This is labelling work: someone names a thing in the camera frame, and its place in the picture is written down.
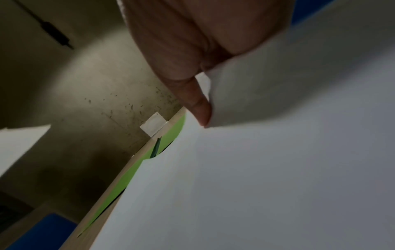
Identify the person's right hand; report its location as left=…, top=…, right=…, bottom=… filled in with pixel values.
left=117, top=0, right=297, bottom=129

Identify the stack of white papers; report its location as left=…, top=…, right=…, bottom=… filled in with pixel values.
left=195, top=0, right=395, bottom=129

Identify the green folder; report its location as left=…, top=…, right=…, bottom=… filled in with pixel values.
left=77, top=113, right=187, bottom=238

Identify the single white paper sheet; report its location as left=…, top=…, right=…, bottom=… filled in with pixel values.
left=0, top=124, right=52, bottom=178

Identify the small white card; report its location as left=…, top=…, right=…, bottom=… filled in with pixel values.
left=139, top=111, right=169, bottom=137

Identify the blue bench backrest cushion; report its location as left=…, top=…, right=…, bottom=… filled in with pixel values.
left=291, top=0, right=337, bottom=26

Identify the blue bench seat cushion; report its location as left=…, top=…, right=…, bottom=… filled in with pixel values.
left=10, top=212, right=78, bottom=250

